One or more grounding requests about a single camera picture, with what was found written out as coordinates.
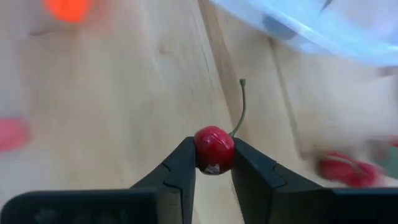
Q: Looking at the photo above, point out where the red toy strawberry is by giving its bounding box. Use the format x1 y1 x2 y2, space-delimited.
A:
317 151 355 183
348 161 382 189

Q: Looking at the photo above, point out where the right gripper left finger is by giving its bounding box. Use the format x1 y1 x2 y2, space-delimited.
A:
0 136 197 224

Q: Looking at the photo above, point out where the red toy cherry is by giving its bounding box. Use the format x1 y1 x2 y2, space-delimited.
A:
193 78 247 176

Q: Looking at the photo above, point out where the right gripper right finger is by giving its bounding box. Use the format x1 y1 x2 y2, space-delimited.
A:
231 137 398 224

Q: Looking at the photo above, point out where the orange green toy carrot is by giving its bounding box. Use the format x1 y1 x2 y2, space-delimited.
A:
42 0 94 24

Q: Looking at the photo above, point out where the clear plastic container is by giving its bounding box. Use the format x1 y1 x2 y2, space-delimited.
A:
208 0 398 68

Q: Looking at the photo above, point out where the pink toy peach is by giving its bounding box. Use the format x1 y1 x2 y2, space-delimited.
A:
0 116 31 153

